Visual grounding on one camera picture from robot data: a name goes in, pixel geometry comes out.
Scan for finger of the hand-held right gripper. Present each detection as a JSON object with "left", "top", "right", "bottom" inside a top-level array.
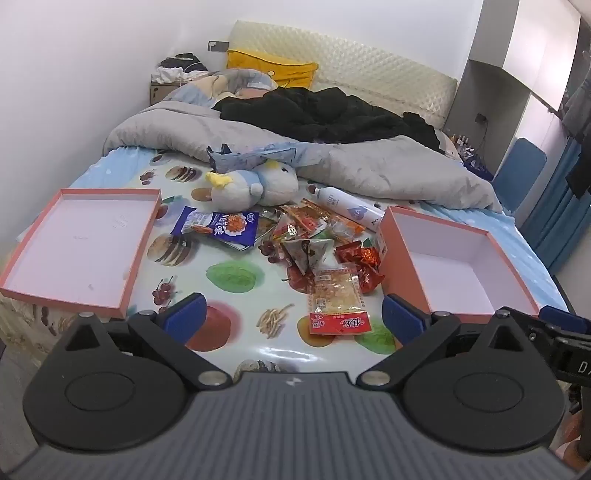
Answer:
[{"left": 524, "top": 305, "right": 591, "bottom": 344}]

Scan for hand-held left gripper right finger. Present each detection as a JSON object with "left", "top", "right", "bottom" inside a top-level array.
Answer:
[{"left": 355, "top": 293, "right": 533, "bottom": 388}]

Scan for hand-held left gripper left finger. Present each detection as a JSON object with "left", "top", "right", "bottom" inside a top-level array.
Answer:
[{"left": 58, "top": 293, "right": 232, "bottom": 388}]

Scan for deep pink box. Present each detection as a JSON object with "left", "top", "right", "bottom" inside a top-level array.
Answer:
[{"left": 378, "top": 205, "right": 542, "bottom": 349}]

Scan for blue snack packet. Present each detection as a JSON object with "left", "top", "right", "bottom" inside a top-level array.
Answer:
[{"left": 171, "top": 206, "right": 259, "bottom": 250}]

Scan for pile of small foil snacks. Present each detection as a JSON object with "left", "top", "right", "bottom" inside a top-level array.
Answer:
[{"left": 259, "top": 198, "right": 386, "bottom": 296}]

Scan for shallow pink box lid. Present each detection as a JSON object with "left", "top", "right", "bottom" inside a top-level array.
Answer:
[{"left": 0, "top": 187, "right": 162, "bottom": 320}]

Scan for food print plastic sheet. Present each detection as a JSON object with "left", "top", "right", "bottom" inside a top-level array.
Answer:
[{"left": 28, "top": 152, "right": 402, "bottom": 374}]

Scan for clear snack packet red label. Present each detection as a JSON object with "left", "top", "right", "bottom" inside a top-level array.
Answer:
[{"left": 307, "top": 263, "right": 372, "bottom": 336}]

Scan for light blue bed sheet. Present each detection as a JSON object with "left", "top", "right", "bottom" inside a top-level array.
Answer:
[{"left": 69, "top": 145, "right": 571, "bottom": 315}]

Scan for blue curtain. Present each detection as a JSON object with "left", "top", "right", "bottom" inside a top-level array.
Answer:
[{"left": 522, "top": 134, "right": 591, "bottom": 278}]

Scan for white spray bottle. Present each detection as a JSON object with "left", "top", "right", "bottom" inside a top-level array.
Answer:
[{"left": 308, "top": 185, "right": 385, "bottom": 232}]

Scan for hanging dark clothes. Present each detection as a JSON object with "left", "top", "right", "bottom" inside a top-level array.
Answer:
[{"left": 556, "top": 76, "right": 591, "bottom": 199}]

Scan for grey duvet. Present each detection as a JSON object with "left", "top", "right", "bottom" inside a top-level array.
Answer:
[{"left": 102, "top": 99, "right": 504, "bottom": 213}]

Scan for blue chair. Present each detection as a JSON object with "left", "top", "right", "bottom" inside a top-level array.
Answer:
[{"left": 492, "top": 137, "right": 548, "bottom": 217}]

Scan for grey plush toy yellow crest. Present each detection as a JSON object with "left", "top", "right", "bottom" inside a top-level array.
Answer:
[{"left": 205, "top": 159, "right": 300, "bottom": 214}]

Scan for light blue printed cloth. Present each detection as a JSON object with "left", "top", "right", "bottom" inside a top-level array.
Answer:
[{"left": 206, "top": 141, "right": 308, "bottom": 174}]

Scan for cluster of small bottles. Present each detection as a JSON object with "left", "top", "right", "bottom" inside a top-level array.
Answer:
[{"left": 450, "top": 131, "right": 495, "bottom": 181}]

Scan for black clothing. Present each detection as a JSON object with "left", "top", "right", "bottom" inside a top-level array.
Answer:
[{"left": 212, "top": 87, "right": 446, "bottom": 151}]

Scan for cardboard box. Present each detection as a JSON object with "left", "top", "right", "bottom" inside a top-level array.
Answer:
[{"left": 148, "top": 80, "right": 185, "bottom": 106}]

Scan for cartoon print pillow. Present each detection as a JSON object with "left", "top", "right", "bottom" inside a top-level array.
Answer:
[{"left": 164, "top": 68, "right": 280, "bottom": 104}]

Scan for grey white wardrobe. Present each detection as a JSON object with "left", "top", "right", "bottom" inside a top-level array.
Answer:
[{"left": 443, "top": 0, "right": 585, "bottom": 185}]

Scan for heap of clothes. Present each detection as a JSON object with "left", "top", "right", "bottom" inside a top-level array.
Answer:
[{"left": 154, "top": 52, "right": 211, "bottom": 84}]

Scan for cream quilted headboard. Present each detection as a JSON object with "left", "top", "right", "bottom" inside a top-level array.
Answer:
[{"left": 228, "top": 19, "right": 458, "bottom": 134}]

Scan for yellow pillow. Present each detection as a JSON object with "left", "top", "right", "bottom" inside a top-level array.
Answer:
[{"left": 226, "top": 50, "right": 319, "bottom": 90}]

